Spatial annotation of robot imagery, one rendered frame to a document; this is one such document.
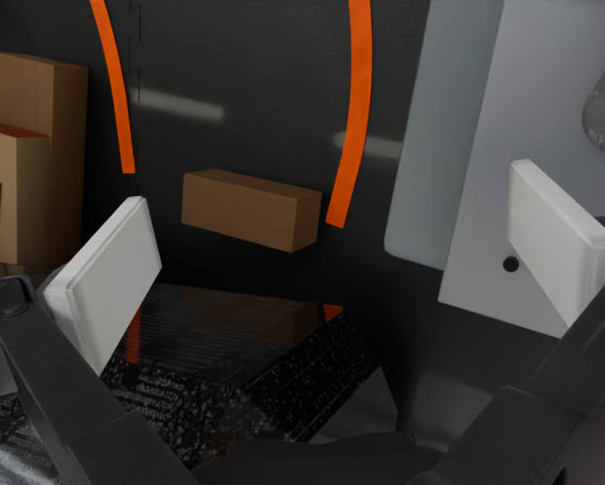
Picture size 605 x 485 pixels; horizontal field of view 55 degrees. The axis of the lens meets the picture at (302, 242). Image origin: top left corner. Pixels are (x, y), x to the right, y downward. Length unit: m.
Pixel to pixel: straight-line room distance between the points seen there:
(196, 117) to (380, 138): 0.48
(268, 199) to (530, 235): 1.07
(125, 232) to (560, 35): 0.22
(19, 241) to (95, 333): 1.53
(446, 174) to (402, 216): 0.04
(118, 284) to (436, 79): 0.27
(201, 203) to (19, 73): 0.66
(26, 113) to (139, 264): 1.55
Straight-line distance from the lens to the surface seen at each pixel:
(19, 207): 1.67
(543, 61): 0.32
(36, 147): 1.67
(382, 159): 1.25
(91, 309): 0.17
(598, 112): 0.30
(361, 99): 1.26
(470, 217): 0.33
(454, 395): 1.34
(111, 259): 0.19
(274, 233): 1.25
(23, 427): 0.93
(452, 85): 0.40
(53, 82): 1.66
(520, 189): 0.20
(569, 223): 0.17
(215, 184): 1.32
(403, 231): 0.41
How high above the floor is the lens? 1.18
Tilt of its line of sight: 59 degrees down
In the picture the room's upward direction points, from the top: 113 degrees counter-clockwise
